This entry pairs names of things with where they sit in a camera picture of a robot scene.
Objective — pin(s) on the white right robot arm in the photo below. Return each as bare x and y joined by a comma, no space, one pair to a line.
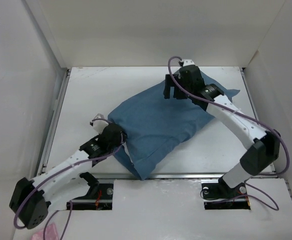
262,146

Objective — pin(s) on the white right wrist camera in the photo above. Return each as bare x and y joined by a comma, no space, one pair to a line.
186,62

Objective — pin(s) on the aluminium front rail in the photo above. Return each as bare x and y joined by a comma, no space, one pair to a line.
185,176

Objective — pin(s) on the white pillow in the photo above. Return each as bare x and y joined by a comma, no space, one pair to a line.
128,155

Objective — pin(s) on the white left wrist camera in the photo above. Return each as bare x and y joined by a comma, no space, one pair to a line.
99,123

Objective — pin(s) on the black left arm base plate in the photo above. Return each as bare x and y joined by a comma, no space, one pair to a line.
98,197

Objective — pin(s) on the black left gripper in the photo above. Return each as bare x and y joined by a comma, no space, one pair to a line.
118,141

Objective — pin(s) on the blue fabric pillowcase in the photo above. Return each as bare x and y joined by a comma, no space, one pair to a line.
158,129

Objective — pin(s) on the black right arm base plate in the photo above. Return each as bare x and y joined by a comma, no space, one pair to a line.
218,197

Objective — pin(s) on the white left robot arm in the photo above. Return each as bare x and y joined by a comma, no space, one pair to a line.
33,199

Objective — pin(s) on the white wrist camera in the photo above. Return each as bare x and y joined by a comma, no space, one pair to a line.
186,62
99,123

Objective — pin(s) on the pink plastic bag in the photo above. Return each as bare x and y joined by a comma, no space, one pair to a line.
51,233

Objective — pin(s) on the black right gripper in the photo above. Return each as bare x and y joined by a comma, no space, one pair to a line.
168,83

